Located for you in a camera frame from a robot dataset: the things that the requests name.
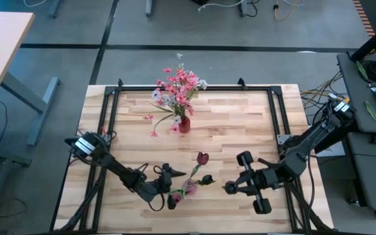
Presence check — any orange floor cable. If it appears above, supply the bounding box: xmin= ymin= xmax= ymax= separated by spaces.
xmin=274 ymin=0 xmax=306 ymax=22

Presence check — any pink ribbed glass vase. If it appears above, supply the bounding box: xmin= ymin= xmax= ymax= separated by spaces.
xmin=181 ymin=178 xmax=198 ymax=196

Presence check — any white floor cable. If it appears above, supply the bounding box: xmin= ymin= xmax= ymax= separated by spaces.
xmin=23 ymin=0 xmax=49 ymax=8
xmin=196 ymin=0 xmax=246 ymax=12

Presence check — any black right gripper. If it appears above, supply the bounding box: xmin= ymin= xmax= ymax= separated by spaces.
xmin=234 ymin=150 xmax=283 ymax=215

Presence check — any silver mounting bracket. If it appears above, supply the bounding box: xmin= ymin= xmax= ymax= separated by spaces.
xmin=276 ymin=133 xmax=294 ymax=146

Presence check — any green artificial leaf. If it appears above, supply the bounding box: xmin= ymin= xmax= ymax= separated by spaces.
xmin=356 ymin=60 xmax=369 ymax=81
xmin=365 ymin=100 xmax=376 ymax=122

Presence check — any red glass vase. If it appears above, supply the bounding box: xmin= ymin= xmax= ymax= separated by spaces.
xmin=178 ymin=116 xmax=191 ymax=134

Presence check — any light wooden side table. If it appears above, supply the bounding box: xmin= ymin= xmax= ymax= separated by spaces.
xmin=0 ymin=11 xmax=35 ymax=105

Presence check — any dark grey cart top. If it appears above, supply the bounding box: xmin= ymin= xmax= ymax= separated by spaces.
xmin=336 ymin=52 xmax=376 ymax=134

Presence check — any black cable bundle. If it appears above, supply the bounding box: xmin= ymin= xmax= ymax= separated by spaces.
xmin=59 ymin=172 xmax=106 ymax=232
xmin=281 ymin=169 xmax=334 ymax=232

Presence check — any grey side table leg frame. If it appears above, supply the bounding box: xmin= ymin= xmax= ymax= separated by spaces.
xmin=0 ymin=71 xmax=61 ymax=147

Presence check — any dark red artificial tulip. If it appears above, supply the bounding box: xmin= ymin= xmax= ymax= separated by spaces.
xmin=189 ymin=151 xmax=210 ymax=183

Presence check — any pink artificial flower spray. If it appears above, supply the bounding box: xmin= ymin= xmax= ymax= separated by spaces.
xmin=157 ymin=67 xmax=200 ymax=118
xmin=144 ymin=91 xmax=196 ymax=137

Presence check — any black aluminium table frame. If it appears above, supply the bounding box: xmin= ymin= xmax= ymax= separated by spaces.
xmin=78 ymin=78 xmax=311 ymax=234

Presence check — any floor cable tangle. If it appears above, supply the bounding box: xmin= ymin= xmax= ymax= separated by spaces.
xmin=300 ymin=70 xmax=351 ymax=117

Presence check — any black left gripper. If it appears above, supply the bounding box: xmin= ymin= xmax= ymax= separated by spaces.
xmin=142 ymin=163 xmax=187 ymax=211

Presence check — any white box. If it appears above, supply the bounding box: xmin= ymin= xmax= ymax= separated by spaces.
xmin=318 ymin=140 xmax=346 ymax=158

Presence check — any black diagonal post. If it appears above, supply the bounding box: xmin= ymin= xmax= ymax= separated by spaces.
xmin=350 ymin=18 xmax=376 ymax=63

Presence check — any grey metal table leg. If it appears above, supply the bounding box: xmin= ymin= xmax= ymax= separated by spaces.
xmin=49 ymin=0 xmax=63 ymax=20
xmin=145 ymin=0 xmax=155 ymax=18

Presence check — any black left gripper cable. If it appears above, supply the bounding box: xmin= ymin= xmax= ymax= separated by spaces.
xmin=137 ymin=162 xmax=166 ymax=212

